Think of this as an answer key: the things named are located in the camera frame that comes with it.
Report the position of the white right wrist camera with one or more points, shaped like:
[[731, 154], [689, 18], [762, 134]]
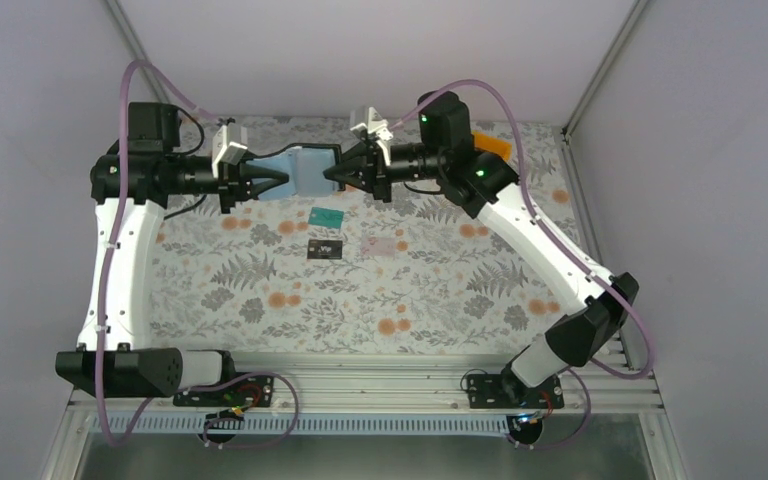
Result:
[[367, 122]]

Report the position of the aluminium frame corner post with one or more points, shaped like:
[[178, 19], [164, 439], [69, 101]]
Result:
[[134, 46]]

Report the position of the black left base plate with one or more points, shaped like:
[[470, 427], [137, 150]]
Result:
[[255, 391]]

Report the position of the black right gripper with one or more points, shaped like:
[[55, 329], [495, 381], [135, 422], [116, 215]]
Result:
[[370, 168]]

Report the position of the right aluminium frame post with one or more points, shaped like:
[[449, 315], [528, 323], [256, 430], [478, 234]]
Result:
[[612, 54]]

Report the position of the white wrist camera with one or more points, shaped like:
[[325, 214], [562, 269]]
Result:
[[367, 122], [229, 144]]

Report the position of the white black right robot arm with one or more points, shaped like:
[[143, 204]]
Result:
[[474, 174]]

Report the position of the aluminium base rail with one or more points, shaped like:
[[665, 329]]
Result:
[[430, 384]]

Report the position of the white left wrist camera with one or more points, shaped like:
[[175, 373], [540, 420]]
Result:
[[229, 144]]

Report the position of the pale pink floral card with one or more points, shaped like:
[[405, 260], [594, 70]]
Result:
[[376, 246]]

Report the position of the dark VIP credit card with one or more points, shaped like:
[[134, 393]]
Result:
[[324, 249]]

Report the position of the floral table cover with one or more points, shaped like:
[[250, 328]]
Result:
[[242, 281]]

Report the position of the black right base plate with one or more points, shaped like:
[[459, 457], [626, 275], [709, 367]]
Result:
[[497, 391]]

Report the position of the orange plastic bin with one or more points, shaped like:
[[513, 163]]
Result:
[[493, 145]]

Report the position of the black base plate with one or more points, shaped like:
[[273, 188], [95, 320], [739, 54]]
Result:
[[255, 391], [497, 391]]

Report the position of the perforated cable duct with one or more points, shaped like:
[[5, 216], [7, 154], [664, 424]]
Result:
[[324, 424]]

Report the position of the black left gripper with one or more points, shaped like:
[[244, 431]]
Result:
[[230, 181]]

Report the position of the teal magnetic stripe card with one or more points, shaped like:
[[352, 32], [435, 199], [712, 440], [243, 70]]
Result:
[[326, 218]]

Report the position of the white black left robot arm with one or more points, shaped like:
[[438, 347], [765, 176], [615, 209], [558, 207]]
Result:
[[131, 185]]

